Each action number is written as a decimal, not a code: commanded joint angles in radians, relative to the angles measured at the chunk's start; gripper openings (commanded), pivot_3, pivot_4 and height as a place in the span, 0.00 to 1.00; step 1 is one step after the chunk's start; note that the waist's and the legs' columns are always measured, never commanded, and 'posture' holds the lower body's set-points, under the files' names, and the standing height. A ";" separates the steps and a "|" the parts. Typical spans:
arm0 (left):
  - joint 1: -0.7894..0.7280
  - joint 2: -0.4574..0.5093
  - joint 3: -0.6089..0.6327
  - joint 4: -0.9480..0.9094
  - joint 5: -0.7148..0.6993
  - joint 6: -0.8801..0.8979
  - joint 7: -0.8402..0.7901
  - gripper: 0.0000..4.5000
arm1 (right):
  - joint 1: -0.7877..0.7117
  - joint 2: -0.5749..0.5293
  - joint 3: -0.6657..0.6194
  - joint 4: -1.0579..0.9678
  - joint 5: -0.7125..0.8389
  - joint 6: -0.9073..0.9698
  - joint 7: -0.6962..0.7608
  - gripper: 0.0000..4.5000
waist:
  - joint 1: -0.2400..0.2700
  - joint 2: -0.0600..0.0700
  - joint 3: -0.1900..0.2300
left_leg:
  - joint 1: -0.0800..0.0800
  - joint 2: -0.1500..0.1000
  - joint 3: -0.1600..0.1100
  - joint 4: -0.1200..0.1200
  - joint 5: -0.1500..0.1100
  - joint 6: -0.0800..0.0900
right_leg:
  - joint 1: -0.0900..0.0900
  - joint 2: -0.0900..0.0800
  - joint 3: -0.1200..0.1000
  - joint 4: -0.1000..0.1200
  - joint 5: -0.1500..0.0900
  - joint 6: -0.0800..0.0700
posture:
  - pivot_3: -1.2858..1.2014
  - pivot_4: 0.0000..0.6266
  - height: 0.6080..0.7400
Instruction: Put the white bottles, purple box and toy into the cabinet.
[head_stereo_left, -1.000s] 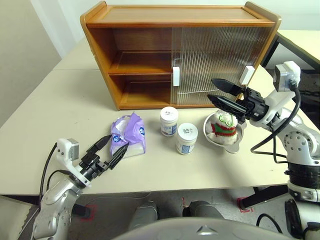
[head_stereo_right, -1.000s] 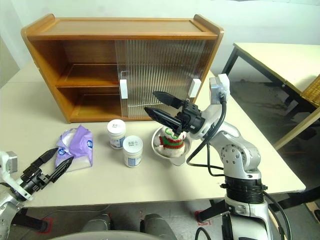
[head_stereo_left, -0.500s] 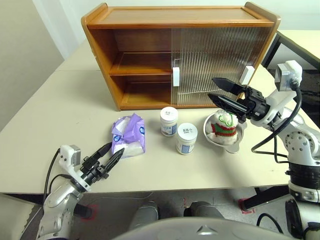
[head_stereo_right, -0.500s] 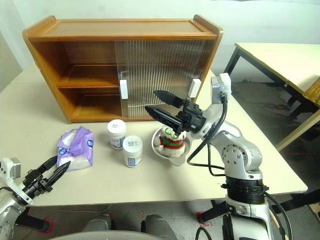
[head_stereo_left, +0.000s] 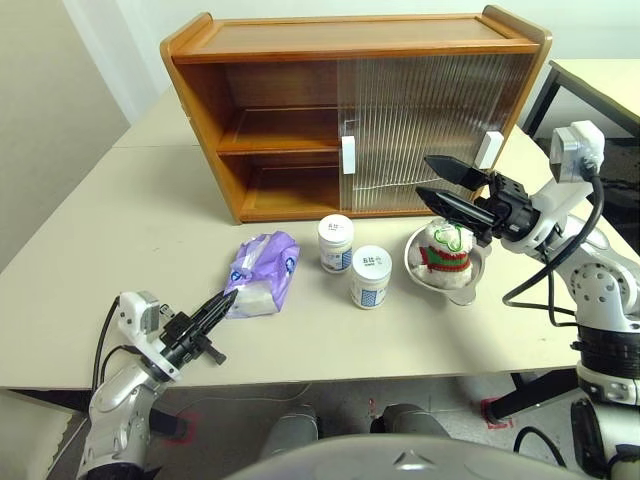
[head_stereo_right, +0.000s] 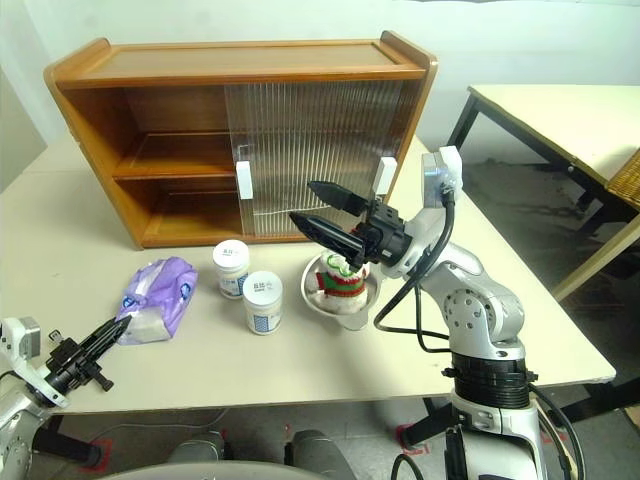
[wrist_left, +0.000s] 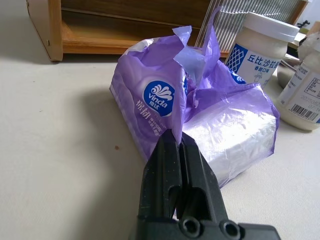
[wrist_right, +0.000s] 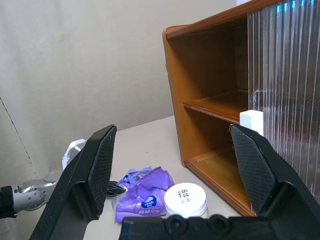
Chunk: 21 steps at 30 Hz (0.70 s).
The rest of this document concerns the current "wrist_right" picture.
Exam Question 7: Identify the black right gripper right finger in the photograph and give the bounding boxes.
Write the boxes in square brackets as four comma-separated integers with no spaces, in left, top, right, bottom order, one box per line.
[228,123,320,240]

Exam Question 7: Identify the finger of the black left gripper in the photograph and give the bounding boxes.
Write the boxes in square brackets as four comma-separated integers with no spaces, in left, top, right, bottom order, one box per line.
[106,180,127,200]

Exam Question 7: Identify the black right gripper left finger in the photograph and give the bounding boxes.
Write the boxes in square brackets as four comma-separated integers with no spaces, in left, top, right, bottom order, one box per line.
[29,124,118,240]

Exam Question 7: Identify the purple tissue pack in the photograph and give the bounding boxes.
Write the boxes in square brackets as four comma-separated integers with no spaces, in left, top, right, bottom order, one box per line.
[113,166,176,225]

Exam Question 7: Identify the white door handle block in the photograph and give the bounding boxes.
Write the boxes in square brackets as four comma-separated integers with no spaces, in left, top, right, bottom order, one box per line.
[239,109,265,137]

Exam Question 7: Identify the clear jar white lid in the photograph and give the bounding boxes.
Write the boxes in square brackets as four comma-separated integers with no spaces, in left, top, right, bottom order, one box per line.
[163,182,209,218]

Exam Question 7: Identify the ribbed clear sliding door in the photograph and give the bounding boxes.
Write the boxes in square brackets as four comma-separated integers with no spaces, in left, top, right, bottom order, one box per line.
[247,0,320,198]

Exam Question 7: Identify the brown wooden cabinet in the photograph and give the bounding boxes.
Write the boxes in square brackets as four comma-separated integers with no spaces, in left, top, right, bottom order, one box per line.
[162,0,320,217]

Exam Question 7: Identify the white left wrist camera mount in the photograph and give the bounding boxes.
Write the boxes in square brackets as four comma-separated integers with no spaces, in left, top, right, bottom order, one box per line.
[61,138,87,171]

